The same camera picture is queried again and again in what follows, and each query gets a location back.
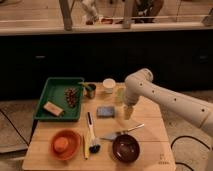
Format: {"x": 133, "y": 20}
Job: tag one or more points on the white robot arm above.
{"x": 196, "y": 111}

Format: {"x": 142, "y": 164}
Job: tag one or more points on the wooden block in tray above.
{"x": 53, "y": 109}

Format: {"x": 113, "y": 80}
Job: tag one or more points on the green plastic tray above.
{"x": 54, "y": 91}

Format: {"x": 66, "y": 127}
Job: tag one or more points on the person in background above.
{"x": 143, "y": 11}

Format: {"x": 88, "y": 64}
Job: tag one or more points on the brown grape bunch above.
{"x": 71, "y": 97}

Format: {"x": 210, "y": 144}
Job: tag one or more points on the green translucent cup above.
{"x": 120, "y": 95}

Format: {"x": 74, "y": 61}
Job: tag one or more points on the blue sponge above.
{"x": 105, "y": 111}

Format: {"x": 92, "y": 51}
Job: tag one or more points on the metal can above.
{"x": 91, "y": 91}

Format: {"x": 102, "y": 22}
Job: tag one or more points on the white cup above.
{"x": 109, "y": 85}

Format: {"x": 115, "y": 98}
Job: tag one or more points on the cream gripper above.
{"x": 128, "y": 110}

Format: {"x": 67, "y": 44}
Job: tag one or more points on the purple bowl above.
{"x": 125, "y": 148}

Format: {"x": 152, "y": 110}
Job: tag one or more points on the yellow banana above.
{"x": 86, "y": 142}

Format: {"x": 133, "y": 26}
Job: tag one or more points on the orange bowl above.
{"x": 74, "y": 142}

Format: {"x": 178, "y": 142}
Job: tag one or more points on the orange fruit in bowl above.
{"x": 61, "y": 144}

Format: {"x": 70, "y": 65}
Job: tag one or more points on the black dish brush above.
{"x": 94, "y": 141}

